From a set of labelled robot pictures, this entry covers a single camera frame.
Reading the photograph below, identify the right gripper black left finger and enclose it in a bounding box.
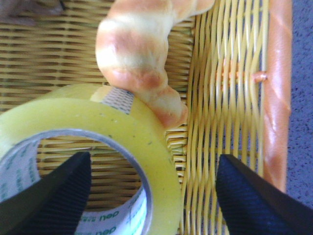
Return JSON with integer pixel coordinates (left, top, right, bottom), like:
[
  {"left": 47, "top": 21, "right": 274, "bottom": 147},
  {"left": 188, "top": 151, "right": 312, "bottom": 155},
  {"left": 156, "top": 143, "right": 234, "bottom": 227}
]
[{"left": 0, "top": 152, "right": 91, "bottom": 235}]

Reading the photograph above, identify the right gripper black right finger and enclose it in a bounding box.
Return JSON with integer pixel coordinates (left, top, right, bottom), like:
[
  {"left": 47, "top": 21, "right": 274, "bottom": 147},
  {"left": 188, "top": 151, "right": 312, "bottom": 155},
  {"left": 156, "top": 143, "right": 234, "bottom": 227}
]
[{"left": 216, "top": 154, "right": 313, "bottom": 235}]

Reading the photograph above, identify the yellow packing tape roll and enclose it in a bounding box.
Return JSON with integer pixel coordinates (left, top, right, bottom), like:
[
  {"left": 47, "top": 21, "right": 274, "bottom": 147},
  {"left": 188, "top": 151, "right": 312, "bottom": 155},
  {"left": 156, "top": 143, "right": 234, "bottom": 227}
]
[{"left": 0, "top": 84, "right": 182, "bottom": 235}]

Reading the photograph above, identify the yellow wicker basket orange rim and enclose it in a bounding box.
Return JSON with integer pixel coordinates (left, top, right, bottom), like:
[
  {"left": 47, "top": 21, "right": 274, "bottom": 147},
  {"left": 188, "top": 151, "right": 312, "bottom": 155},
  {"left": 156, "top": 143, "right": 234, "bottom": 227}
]
[{"left": 0, "top": 0, "right": 292, "bottom": 235}]

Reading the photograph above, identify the toy croissant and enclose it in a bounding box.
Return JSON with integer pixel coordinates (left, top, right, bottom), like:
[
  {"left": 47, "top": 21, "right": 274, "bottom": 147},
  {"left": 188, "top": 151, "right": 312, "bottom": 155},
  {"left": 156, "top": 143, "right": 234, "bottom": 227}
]
[{"left": 95, "top": 0, "right": 214, "bottom": 129}]

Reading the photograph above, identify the brown toy animal figurine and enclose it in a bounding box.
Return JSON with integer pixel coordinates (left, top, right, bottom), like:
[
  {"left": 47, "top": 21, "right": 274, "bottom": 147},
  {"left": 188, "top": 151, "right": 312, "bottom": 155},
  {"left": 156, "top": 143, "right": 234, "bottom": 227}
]
[{"left": 0, "top": 0, "right": 65, "bottom": 26}]

